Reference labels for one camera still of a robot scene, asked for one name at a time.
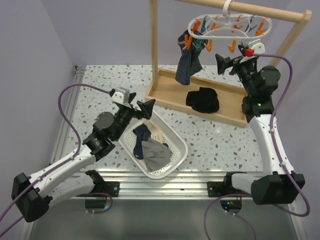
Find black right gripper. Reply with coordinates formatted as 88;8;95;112
215;45;258;96

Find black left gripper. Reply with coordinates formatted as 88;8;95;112
112;92;154;141

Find navy underwear with beige band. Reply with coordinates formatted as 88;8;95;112
132;124;171;161

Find navy striped underwear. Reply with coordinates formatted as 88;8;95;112
175;30;208;86

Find black underwear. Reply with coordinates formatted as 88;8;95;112
185;87;220;114

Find grey underwear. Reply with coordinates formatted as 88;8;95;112
141;137;172;172

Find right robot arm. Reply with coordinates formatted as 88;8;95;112
215;44;305;205

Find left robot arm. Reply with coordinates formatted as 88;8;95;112
11;89;156;223

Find white round clip hanger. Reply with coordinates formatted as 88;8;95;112
187;5;273;42

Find wooden clothes rack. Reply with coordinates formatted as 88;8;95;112
145;0;312;127

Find white perforated plastic basket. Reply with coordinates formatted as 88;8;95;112
119;111;188;179

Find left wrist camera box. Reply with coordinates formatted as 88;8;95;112
109;87;130;105

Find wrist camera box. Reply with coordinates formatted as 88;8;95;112
109;87;130;105
244;39;266;58

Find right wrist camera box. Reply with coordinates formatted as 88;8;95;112
244;39;266;58

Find aluminium frame rails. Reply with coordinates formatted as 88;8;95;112
19;65;301;240

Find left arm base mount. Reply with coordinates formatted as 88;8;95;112
84;181;120;214

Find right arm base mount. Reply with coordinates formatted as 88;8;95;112
206;181;245;214

